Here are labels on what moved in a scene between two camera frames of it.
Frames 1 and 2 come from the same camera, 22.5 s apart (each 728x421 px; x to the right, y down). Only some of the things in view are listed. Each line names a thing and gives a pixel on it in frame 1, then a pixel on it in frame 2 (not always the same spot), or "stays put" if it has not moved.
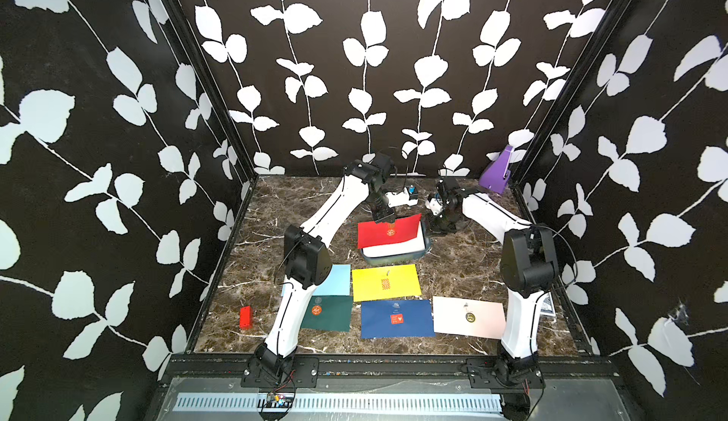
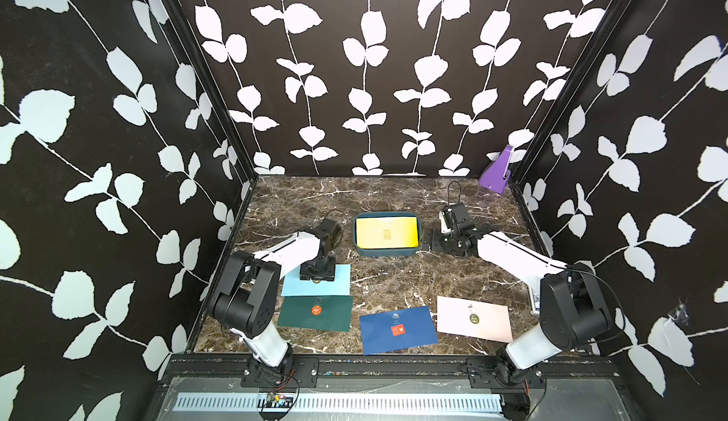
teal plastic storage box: x=391 y=260 → x=387 y=233
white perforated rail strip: x=322 y=403 stays put
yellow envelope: x=383 y=283 → x=387 y=232
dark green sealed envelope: x=329 y=313 stays put
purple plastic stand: x=495 y=174 stays put
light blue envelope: x=337 y=283 stays put
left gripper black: x=387 y=215 → x=306 y=274
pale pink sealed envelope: x=464 y=317 stays put
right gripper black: x=435 y=228 → x=434 y=242
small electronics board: x=279 y=399 stays put
